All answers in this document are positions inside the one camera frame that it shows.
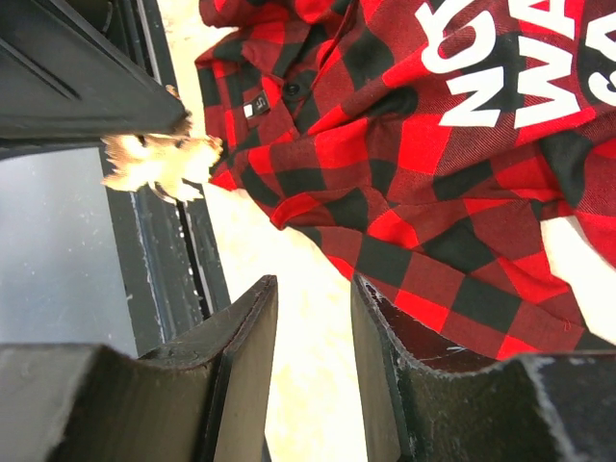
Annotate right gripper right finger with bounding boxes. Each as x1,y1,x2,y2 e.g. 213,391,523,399
351,276,615,461

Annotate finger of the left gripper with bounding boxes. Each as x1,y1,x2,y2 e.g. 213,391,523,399
1,1,188,140

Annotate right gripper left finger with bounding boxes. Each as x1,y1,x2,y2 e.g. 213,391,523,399
1,275,278,461

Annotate orange leaf brooch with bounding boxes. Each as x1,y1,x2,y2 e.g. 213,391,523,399
101,115,223,203

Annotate red black plaid shirt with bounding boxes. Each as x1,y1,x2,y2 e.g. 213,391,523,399
195,1,615,360

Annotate aluminium rail frame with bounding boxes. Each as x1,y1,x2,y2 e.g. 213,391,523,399
1,1,229,356

